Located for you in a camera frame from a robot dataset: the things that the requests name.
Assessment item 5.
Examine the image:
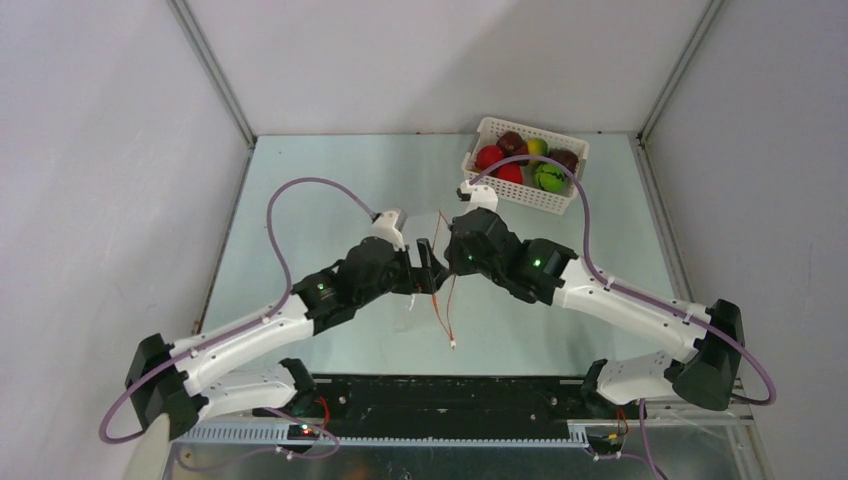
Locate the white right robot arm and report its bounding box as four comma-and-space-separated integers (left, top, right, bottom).
445, 208, 744, 418

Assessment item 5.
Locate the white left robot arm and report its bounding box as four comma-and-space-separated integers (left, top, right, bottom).
125, 237, 449, 439

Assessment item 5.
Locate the red toy wax apple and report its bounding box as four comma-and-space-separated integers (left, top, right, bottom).
495, 163, 524, 185

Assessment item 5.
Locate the dark purple toy plum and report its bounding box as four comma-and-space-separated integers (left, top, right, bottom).
548, 149, 579, 174

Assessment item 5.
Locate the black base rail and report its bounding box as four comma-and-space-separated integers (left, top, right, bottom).
281, 374, 638, 439

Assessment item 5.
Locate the grey slotted cable duct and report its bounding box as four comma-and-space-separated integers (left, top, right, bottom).
177, 421, 589, 448

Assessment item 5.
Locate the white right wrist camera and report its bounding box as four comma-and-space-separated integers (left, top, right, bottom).
456, 181, 498, 213

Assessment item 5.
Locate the yellow green toy mango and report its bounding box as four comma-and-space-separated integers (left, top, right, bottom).
526, 137, 549, 157

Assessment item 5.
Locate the white perforated plastic basket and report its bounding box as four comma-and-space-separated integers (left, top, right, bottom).
461, 116, 590, 215

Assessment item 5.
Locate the clear zip bag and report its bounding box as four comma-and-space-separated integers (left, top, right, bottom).
397, 210, 462, 351

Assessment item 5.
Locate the green toy watermelon ball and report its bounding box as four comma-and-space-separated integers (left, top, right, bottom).
533, 163, 569, 194

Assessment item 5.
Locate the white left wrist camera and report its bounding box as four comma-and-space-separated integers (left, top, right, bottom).
371, 208, 407, 252

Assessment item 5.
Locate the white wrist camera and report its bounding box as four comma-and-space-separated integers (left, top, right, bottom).
371, 208, 407, 252
456, 181, 498, 213

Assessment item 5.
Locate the dark maroon toy fig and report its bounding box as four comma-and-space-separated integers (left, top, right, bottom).
496, 131, 528, 157

